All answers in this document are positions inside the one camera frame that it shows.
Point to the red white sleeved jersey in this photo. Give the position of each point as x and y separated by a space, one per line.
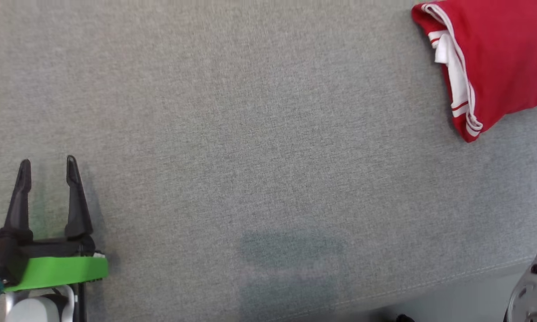
505 58

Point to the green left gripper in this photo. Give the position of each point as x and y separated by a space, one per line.
58 270

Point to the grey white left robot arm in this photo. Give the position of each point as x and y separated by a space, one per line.
33 311

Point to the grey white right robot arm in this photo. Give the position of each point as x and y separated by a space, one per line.
534 290

